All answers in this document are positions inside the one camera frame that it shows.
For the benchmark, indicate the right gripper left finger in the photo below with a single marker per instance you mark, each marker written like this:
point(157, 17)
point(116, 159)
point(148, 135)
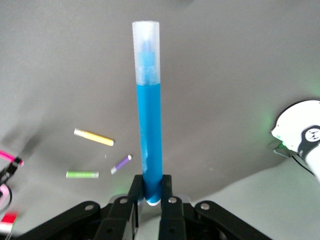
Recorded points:
point(136, 190)

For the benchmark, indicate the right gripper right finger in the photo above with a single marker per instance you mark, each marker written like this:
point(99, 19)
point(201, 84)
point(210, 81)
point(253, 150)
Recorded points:
point(166, 190)

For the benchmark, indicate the translucent pink cup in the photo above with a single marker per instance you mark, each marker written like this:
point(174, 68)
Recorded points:
point(3, 197)

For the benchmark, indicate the purple marker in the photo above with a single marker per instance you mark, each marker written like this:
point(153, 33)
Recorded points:
point(121, 164)

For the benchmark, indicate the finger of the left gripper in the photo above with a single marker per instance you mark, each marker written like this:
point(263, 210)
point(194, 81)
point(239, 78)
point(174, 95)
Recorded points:
point(5, 176)
point(16, 163)

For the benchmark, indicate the small red plastic part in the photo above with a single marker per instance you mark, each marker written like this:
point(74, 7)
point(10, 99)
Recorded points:
point(8, 218)

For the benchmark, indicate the pink marker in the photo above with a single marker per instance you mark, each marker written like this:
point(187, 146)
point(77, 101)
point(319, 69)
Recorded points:
point(7, 156)

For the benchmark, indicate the yellow marker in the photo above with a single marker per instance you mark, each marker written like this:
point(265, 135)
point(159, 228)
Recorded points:
point(93, 137)

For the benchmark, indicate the blue marker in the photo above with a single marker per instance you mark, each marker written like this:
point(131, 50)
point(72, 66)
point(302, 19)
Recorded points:
point(150, 125)

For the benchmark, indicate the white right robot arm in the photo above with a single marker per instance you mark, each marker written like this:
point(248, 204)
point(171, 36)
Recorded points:
point(292, 125)

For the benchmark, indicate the dark grey table mat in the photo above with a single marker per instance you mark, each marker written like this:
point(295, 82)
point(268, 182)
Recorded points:
point(225, 75)

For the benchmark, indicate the green marker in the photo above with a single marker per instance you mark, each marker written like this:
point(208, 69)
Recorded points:
point(82, 174)

